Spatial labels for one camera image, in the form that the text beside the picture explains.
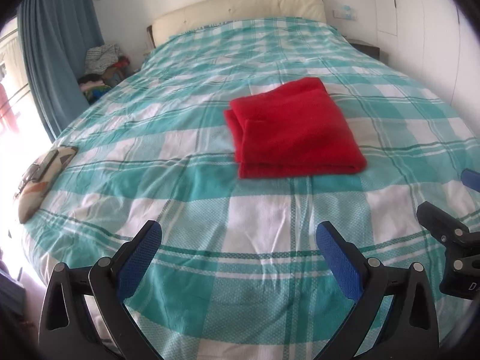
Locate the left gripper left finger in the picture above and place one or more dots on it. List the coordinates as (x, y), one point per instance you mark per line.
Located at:
(66, 328)

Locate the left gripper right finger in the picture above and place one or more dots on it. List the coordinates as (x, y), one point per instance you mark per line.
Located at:
(393, 316)

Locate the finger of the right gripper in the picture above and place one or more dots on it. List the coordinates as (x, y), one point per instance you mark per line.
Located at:
(441, 225)
(471, 179)

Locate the red knit sweater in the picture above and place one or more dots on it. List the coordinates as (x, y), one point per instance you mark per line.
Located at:
(293, 130)

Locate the pile of clothes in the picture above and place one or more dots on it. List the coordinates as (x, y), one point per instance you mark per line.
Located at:
(106, 66)

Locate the patterned cushion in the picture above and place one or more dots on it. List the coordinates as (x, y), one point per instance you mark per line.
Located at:
(30, 197)

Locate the white wardrobe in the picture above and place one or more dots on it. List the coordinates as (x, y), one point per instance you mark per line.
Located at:
(432, 42)

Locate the dark wooden nightstand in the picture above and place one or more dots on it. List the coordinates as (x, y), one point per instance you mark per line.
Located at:
(366, 48)

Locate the black device on cushion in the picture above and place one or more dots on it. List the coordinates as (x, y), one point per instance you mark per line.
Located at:
(36, 170)

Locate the teal plaid bed cover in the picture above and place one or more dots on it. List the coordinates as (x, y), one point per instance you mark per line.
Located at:
(238, 274)

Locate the red garment hanging outside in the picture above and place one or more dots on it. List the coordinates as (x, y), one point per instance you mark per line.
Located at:
(8, 119)

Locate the cream padded headboard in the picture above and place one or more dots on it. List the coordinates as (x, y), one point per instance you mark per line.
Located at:
(211, 12)

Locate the blue curtain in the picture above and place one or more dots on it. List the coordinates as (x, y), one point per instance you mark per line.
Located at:
(55, 36)

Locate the white wall socket panel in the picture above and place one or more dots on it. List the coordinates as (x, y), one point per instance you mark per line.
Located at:
(345, 13)

